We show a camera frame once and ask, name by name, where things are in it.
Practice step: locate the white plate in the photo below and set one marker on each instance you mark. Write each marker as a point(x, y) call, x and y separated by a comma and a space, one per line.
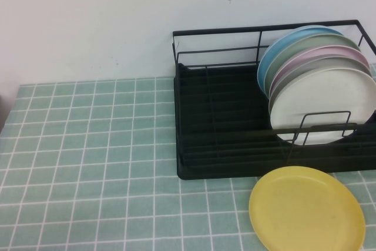
point(323, 95)

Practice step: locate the dark grey object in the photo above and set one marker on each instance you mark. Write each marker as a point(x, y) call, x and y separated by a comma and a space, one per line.
point(0, 110)

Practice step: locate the green plate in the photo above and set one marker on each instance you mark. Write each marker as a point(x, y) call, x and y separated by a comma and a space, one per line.
point(282, 59)

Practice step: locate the grey plate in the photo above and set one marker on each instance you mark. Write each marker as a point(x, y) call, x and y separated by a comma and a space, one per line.
point(323, 63)

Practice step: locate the yellow plate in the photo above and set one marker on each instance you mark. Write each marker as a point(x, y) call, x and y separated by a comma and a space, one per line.
point(305, 210)

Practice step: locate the blue plate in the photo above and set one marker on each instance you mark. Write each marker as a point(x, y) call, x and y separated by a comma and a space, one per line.
point(268, 63)

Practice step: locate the pink plate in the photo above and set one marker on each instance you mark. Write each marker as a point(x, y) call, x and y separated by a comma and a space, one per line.
point(337, 52)

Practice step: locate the green checkered tablecloth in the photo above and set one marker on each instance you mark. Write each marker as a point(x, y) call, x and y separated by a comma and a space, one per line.
point(88, 174)

